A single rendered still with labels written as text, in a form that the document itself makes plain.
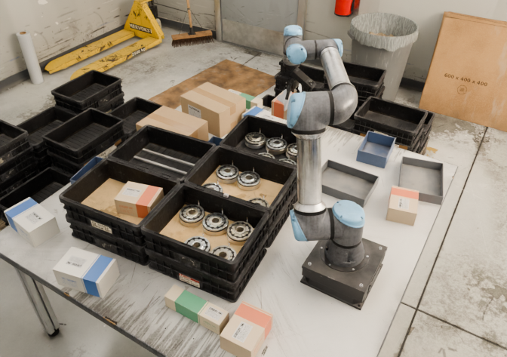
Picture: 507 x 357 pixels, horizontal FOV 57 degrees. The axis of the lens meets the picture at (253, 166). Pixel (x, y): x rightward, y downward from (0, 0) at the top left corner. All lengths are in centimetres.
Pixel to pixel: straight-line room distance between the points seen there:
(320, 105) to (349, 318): 78
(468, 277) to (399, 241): 102
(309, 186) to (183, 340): 69
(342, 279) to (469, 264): 147
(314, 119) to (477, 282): 179
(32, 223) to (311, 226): 116
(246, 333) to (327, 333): 30
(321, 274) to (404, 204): 58
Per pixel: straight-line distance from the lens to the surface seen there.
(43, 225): 215
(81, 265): 193
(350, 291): 180
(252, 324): 168
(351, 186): 233
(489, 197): 368
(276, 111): 214
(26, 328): 285
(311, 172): 162
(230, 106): 260
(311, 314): 181
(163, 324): 180
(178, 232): 190
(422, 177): 248
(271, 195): 204
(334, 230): 170
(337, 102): 157
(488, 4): 444
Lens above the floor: 218
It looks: 38 degrees down
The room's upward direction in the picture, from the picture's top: straight up
